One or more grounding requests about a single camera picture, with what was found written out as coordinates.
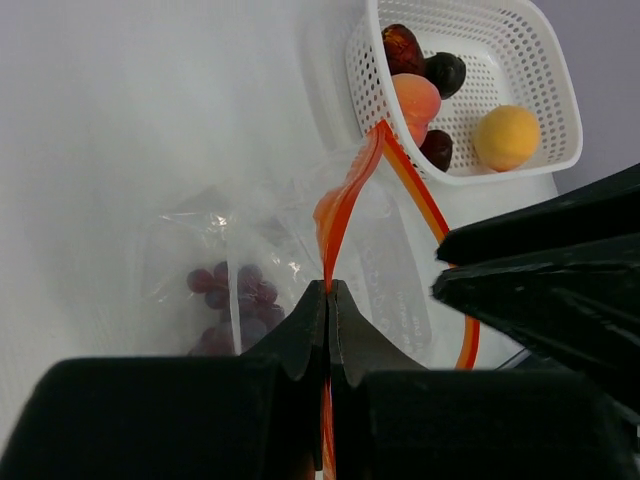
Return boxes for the purple fake grapes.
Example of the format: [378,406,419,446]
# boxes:
[186,261,285,357]

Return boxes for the dark red fake fig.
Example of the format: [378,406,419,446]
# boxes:
[419,130,453,172]

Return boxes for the white perforated plastic basket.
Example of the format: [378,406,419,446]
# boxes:
[299,0,585,201]

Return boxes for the orange fake peach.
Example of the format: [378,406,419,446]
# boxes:
[392,73,442,147]

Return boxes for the yellow fake peach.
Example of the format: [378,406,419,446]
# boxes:
[472,105,541,172]

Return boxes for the dark red fake apple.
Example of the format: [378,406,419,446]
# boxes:
[382,24,425,76]

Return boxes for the clear zip top bag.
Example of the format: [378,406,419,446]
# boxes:
[139,123,479,479]

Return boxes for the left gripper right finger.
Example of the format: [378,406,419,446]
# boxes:
[327,281,639,479]

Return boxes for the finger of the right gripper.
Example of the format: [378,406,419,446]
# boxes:
[436,165,639,265]
[432,239,639,385]

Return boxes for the dark purple fake plum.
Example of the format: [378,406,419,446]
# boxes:
[424,52,467,100]

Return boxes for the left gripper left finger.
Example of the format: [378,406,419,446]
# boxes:
[1,281,327,479]

